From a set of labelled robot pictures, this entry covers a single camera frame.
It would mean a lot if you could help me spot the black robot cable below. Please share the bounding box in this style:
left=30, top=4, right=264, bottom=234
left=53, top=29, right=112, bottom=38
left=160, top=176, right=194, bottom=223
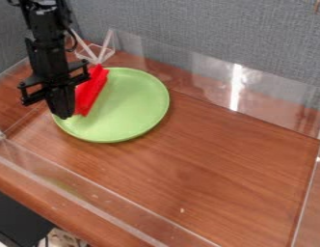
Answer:
left=64, top=26, right=81, bottom=53

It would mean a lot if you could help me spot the green round plate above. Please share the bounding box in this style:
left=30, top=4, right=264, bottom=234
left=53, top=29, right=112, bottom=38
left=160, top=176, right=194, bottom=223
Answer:
left=53, top=68, right=170, bottom=143

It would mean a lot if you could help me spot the clear acrylic enclosure wall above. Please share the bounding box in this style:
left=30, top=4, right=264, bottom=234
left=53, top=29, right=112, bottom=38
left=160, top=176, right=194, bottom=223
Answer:
left=0, top=30, right=320, bottom=247

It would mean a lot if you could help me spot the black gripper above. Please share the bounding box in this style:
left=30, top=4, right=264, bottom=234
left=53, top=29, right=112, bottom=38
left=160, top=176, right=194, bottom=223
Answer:
left=18, top=38, right=89, bottom=120

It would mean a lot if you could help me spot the red plastic block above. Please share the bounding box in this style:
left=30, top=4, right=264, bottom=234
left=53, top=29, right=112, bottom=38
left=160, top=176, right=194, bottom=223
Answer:
left=76, top=65, right=110, bottom=117

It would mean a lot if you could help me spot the clear acrylic corner bracket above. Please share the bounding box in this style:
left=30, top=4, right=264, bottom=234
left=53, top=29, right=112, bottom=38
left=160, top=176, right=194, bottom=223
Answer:
left=68, top=30, right=117, bottom=65

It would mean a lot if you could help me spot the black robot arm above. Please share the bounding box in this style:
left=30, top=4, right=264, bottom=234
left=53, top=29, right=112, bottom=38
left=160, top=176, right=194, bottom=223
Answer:
left=7, top=0, right=90, bottom=120

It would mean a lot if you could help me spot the white power strip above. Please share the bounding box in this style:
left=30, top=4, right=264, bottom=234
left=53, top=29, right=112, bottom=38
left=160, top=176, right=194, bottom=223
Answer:
left=47, top=228, right=89, bottom=247

